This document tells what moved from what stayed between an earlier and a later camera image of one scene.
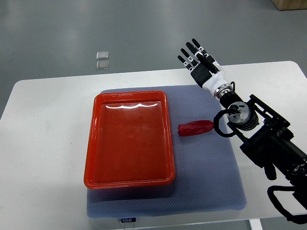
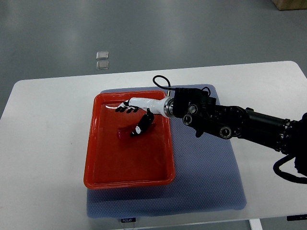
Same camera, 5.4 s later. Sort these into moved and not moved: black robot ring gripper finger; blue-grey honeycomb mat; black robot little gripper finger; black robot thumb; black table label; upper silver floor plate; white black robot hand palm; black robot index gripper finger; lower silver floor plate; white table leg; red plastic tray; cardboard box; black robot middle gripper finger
Moved: black robot thumb; black robot little gripper finger; black robot middle gripper finger; black robot ring gripper finger; white black robot hand palm; black robot index gripper finger
Not moved: upper silver floor plate; blue-grey honeycomb mat; cardboard box; black table label; lower silver floor plate; red plastic tray; white table leg
